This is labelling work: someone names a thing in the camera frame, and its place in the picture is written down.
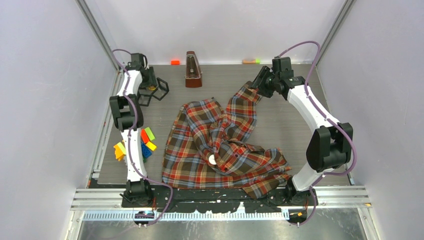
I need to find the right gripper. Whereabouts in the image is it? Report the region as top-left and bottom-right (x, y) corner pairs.
(247, 66), (279, 99)

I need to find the black case gold brooch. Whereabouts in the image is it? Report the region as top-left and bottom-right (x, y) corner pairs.
(148, 77), (170, 101)

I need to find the plaid flannel shirt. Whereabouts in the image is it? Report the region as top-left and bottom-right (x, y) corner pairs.
(161, 81), (291, 199)

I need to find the white round brooch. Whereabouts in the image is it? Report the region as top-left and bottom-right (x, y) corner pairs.
(208, 154), (217, 165)

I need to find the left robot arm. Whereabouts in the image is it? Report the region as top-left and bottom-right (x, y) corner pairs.
(109, 48), (158, 207)

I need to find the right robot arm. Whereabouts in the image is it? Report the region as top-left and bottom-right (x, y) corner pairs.
(251, 56), (353, 205)

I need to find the black case silver brooch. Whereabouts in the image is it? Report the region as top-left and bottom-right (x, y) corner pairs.
(137, 93), (154, 107)

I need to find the tan and green block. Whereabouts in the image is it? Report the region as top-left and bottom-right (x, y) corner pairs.
(242, 58), (261, 64)

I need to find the wooden metronome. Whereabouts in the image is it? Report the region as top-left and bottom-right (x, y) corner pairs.
(185, 51), (203, 88)

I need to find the pile of toy bricks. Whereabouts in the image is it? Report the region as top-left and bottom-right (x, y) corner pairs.
(113, 127), (157, 163)

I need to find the orange block at wall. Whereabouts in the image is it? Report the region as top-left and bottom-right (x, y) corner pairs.
(170, 59), (181, 65)

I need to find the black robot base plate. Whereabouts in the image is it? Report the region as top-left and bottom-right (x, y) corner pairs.
(121, 185), (318, 214)

